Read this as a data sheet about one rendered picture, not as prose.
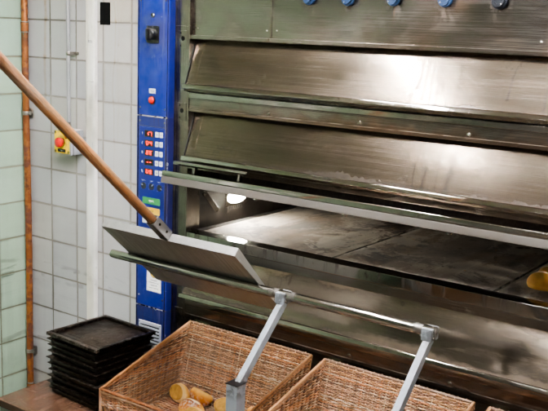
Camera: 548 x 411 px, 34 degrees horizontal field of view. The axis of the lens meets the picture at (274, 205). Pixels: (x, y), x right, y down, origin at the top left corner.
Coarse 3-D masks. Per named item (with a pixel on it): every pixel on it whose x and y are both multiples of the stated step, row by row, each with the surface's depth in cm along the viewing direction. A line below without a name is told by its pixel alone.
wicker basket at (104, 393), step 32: (160, 352) 324; (192, 352) 335; (224, 352) 326; (288, 352) 311; (128, 384) 313; (160, 384) 327; (192, 384) 332; (224, 384) 324; (256, 384) 318; (288, 384) 310
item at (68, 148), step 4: (56, 128) 361; (56, 132) 360; (60, 132) 358; (80, 132) 359; (56, 136) 360; (60, 136) 359; (64, 140) 358; (68, 140) 356; (64, 144) 358; (68, 144) 357; (72, 144) 357; (56, 148) 361; (60, 148) 360; (64, 148) 358; (68, 148) 357; (72, 148) 357; (76, 148) 359; (56, 152) 362; (60, 152) 360; (64, 152) 359; (68, 152) 357; (72, 152) 358; (76, 152) 359; (80, 152) 361
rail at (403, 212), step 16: (176, 176) 315; (192, 176) 311; (272, 192) 292; (288, 192) 288; (304, 192) 286; (368, 208) 272; (384, 208) 269; (464, 224) 254; (480, 224) 251; (496, 224) 249
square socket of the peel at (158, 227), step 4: (156, 216) 271; (156, 220) 270; (160, 220) 272; (148, 224) 271; (152, 224) 270; (156, 224) 270; (160, 224) 272; (164, 224) 274; (152, 228) 273; (156, 228) 271; (160, 228) 272; (164, 228) 274; (168, 228) 275; (156, 232) 275; (160, 232) 273; (164, 232) 274; (168, 232) 276; (160, 236) 276; (164, 236) 275; (168, 236) 276
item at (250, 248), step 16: (208, 240) 330; (224, 240) 326; (240, 240) 326; (256, 256) 318; (272, 256) 314; (288, 256) 310; (304, 256) 306; (320, 256) 307; (336, 272) 299; (352, 272) 295; (368, 272) 292; (384, 272) 289; (400, 272) 290; (400, 288) 286; (416, 288) 282; (432, 288) 279; (448, 288) 276; (464, 288) 275; (480, 304) 270; (496, 304) 267; (512, 304) 264; (528, 304) 262; (544, 304) 262
